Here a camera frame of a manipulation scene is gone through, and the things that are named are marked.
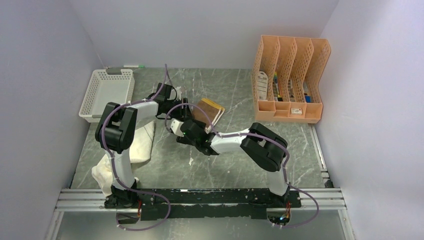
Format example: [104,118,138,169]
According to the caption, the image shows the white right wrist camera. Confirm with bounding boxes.
[170,118,184,137]

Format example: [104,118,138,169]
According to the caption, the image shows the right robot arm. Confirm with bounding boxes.
[170,120,290,207]

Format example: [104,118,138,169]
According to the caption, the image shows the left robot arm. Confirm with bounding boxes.
[95,83,192,209]

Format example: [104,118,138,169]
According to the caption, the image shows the yellow brown bear towel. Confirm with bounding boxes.
[191,98,226,133]

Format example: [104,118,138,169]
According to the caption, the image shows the orange file organizer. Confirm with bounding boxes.
[251,35,331,124]

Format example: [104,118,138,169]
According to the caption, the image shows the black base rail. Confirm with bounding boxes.
[104,188,302,221]

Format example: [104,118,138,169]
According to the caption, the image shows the white plastic basket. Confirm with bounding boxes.
[78,69,135,123]

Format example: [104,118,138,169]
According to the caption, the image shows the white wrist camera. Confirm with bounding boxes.
[173,86,184,100]
[170,118,184,137]

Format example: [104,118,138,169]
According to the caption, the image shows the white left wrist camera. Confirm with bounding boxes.
[173,86,184,100]

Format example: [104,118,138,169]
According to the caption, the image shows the cream white towel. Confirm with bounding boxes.
[91,120,155,197]

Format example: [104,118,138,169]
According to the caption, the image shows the green white marker pen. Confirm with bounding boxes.
[123,64,145,69]

